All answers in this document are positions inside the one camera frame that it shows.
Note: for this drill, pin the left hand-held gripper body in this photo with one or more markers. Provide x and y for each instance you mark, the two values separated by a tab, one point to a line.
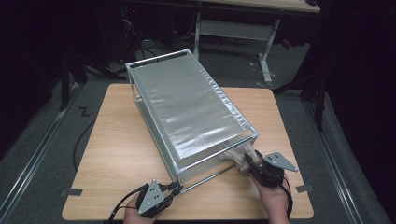
152	197

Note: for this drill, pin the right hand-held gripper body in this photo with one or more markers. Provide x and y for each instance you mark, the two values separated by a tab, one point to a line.
274	160

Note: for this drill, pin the two-tier metal rack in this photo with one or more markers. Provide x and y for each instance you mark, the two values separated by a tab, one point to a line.
186	102

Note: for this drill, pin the person's left hand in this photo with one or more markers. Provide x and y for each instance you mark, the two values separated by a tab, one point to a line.
132	217

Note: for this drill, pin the person's right hand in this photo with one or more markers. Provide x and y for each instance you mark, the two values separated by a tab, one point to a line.
275	202

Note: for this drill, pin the grey tape piece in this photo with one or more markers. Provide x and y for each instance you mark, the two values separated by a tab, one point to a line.
72	192
304	188

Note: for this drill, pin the black metal stand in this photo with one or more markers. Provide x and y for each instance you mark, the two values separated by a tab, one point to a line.
64	84
320	102

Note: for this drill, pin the small red object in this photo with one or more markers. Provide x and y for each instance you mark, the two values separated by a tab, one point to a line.
287	44

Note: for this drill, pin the white-legged desk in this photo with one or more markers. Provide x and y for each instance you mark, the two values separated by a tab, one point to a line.
236	30

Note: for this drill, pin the dark computer tower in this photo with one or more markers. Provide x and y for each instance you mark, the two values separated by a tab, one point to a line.
129	28

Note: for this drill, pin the metal floor rail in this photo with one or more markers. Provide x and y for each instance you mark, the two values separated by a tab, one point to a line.
333	163
34	157

